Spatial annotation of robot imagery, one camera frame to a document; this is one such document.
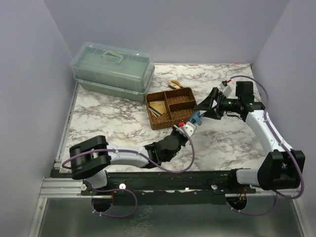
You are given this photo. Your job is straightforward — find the brown woven divided basket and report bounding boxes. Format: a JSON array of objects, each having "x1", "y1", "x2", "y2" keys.
[{"x1": 146, "y1": 87, "x2": 197, "y2": 130}]

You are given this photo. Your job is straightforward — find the green plastic storage box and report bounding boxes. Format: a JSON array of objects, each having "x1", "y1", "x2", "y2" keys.
[{"x1": 70, "y1": 42, "x2": 155, "y2": 102}]

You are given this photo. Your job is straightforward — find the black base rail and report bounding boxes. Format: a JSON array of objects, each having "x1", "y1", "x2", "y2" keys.
[{"x1": 81, "y1": 171, "x2": 256, "y2": 206}]

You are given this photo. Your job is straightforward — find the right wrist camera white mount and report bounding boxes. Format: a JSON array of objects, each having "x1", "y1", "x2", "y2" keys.
[{"x1": 218, "y1": 80, "x2": 232, "y2": 98}]

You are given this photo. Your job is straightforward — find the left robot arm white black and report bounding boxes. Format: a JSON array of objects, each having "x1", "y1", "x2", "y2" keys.
[{"x1": 62, "y1": 122, "x2": 197, "y2": 189}]

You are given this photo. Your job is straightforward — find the blue leather card holder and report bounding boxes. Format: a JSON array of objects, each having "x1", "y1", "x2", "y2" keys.
[{"x1": 189, "y1": 111, "x2": 203, "y2": 126}]

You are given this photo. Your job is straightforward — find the yellow handled pliers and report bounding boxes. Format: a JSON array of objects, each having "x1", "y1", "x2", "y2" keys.
[{"x1": 168, "y1": 80, "x2": 183, "y2": 90}]

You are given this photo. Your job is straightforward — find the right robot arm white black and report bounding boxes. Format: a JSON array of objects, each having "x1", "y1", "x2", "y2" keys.
[{"x1": 194, "y1": 81, "x2": 305, "y2": 191}]

